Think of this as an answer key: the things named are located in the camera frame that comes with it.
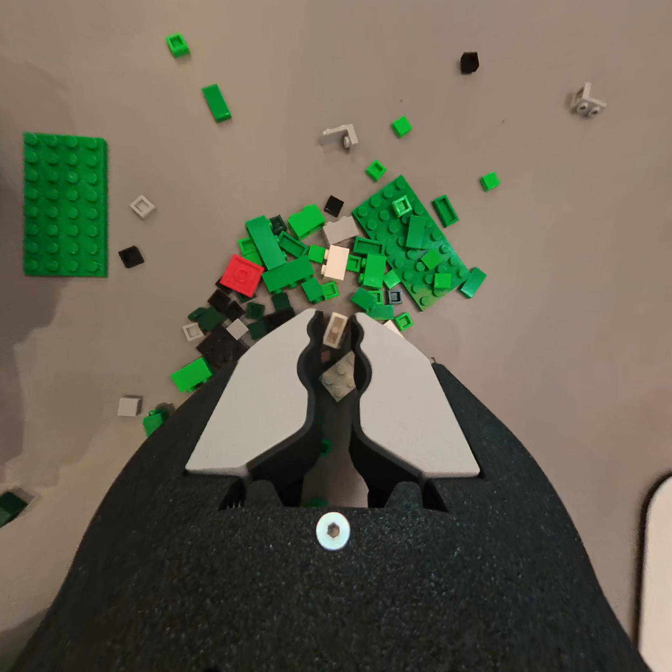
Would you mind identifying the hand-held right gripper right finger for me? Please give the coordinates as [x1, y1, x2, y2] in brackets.
[348, 312, 481, 506]

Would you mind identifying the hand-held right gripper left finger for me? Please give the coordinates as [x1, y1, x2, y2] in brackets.
[185, 309, 323, 506]

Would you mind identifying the cream lego brick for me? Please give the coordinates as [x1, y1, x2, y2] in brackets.
[322, 312, 349, 348]
[321, 245, 351, 280]

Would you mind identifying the red lego brick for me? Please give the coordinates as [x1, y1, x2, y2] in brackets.
[219, 254, 265, 296]

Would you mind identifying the large black lego plate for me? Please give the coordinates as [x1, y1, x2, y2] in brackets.
[196, 328, 249, 369]

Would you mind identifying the grey square lego plate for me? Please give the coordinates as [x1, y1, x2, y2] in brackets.
[318, 351, 359, 403]

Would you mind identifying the pile of green lego pieces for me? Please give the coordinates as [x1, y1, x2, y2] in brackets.
[142, 194, 489, 438]

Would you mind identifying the grey lego brick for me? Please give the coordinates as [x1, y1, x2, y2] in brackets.
[322, 216, 360, 247]

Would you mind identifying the green lego plate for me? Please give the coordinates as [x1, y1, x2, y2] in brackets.
[351, 175, 471, 312]

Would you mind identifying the dark green lego brick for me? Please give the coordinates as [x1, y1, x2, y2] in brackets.
[0, 487, 33, 529]

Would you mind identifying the large green lego baseplate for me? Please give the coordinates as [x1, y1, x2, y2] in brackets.
[22, 132, 109, 278]

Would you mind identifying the long green lego tile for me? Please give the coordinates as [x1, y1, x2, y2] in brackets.
[202, 83, 233, 123]

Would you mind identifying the white rounded object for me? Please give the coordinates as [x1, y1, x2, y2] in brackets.
[636, 471, 672, 672]

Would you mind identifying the grey lego bracket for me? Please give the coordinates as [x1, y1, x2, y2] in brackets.
[569, 82, 608, 117]
[318, 124, 360, 153]

